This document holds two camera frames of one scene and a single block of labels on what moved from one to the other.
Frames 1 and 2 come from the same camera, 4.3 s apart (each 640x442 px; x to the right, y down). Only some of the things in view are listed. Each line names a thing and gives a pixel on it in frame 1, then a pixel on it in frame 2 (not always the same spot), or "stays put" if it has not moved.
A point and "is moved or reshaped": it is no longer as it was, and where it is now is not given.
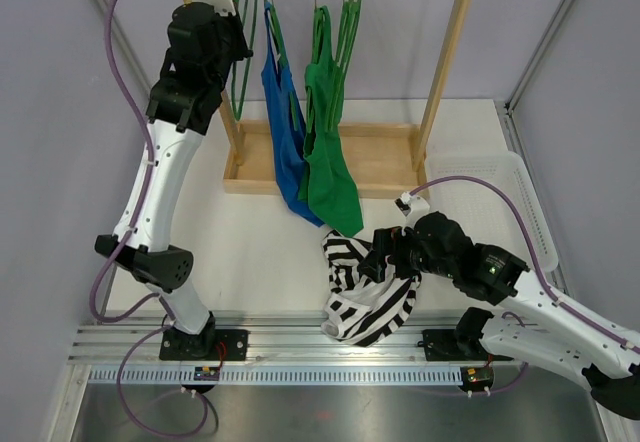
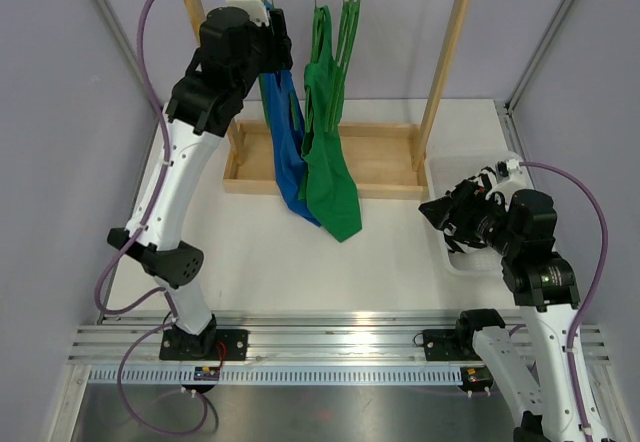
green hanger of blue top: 281,42 is moved or reshaped
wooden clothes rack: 392,158 stays put
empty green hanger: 346,38 stays put
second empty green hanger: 350,19 stays put
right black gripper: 391,240 -> 469,196
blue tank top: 286,109 stays put
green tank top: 325,175 stays put
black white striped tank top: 358,308 -> 487,178
